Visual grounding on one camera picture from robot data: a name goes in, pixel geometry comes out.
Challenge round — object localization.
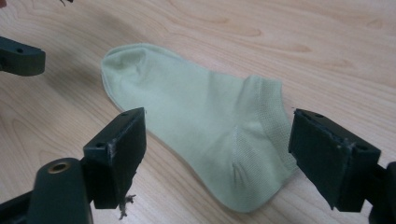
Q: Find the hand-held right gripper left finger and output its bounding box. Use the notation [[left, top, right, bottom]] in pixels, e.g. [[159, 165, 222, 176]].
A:
[[82, 106, 148, 210]]

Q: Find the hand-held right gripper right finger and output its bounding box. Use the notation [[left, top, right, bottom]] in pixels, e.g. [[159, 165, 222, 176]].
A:
[[288, 107, 383, 214]]

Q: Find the pale green ankle sock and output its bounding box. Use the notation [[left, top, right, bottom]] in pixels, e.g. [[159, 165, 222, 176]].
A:
[[100, 42, 299, 215]]

